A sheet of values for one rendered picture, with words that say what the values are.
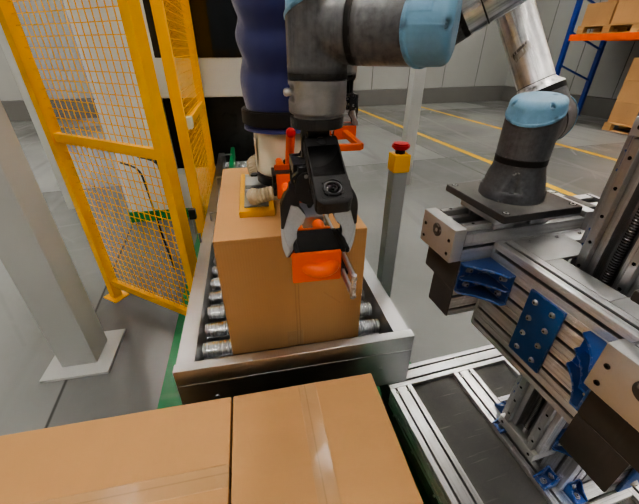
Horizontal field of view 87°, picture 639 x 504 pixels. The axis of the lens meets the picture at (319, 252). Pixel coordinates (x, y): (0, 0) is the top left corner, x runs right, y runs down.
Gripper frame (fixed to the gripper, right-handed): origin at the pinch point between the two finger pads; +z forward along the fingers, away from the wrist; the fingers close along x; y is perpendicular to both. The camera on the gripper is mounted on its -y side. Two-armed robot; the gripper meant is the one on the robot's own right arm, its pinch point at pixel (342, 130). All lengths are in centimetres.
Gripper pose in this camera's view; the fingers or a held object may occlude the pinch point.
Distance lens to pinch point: 142.0
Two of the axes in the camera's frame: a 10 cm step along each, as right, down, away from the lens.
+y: 1.8, 5.1, -8.4
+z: 0.0, 8.6, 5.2
